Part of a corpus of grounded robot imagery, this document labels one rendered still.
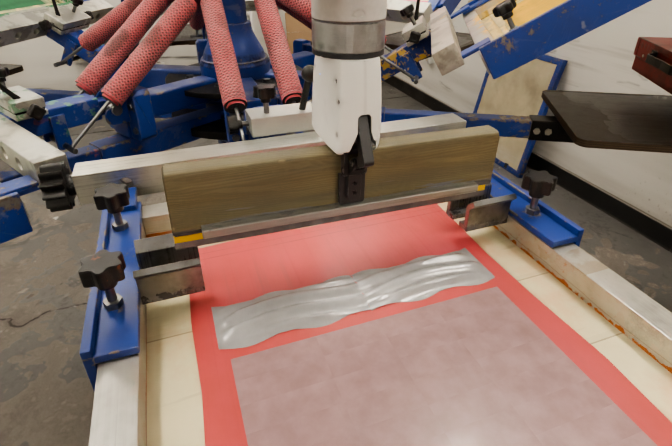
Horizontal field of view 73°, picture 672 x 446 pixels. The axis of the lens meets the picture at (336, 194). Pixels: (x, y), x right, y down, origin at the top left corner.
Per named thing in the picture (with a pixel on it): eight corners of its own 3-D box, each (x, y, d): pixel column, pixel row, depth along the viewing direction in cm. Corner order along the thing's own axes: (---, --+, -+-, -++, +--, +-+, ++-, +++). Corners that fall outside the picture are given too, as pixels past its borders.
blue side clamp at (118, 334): (150, 387, 47) (136, 339, 44) (97, 402, 46) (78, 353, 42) (148, 233, 72) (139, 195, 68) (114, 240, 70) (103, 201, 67)
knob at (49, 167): (92, 214, 69) (78, 170, 66) (49, 221, 68) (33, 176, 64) (96, 192, 76) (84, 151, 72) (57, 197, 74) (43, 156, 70)
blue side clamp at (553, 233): (571, 270, 64) (585, 229, 60) (543, 278, 62) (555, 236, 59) (453, 178, 88) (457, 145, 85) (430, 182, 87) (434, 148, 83)
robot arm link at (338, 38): (298, 13, 49) (299, 40, 50) (325, 25, 42) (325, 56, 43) (362, 10, 51) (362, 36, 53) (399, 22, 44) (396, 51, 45)
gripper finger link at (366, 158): (348, 88, 47) (337, 121, 52) (371, 149, 44) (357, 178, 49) (358, 87, 48) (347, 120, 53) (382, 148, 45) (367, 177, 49)
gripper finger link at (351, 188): (337, 150, 51) (336, 202, 54) (347, 161, 48) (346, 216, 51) (364, 146, 52) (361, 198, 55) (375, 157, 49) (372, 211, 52)
